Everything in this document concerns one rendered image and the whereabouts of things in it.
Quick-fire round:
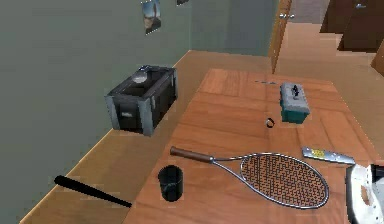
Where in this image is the black grey storage crate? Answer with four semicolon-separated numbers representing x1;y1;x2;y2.
104;64;179;137

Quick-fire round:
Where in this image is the black cup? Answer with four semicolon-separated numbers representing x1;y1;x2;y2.
157;164;185;203

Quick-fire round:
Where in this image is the teal grey toolbox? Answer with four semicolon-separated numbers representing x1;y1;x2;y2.
279;82;311;125

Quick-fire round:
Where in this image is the brown wooden room door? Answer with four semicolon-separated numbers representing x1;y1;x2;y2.
268;0;294;75

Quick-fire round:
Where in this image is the black baseball bat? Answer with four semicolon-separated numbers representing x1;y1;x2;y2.
53;175;133;209

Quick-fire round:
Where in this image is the silver flat blade yellow label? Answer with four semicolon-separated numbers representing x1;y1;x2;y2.
301;146;357;166

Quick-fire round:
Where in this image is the dark brown wooden cupboard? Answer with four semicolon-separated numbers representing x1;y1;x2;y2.
319;0;384;54

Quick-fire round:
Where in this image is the white black shoe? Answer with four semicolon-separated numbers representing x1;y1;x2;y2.
345;163;384;224

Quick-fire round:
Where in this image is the silver tennis racket brown handle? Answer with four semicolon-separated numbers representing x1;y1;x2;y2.
169;145;331;210

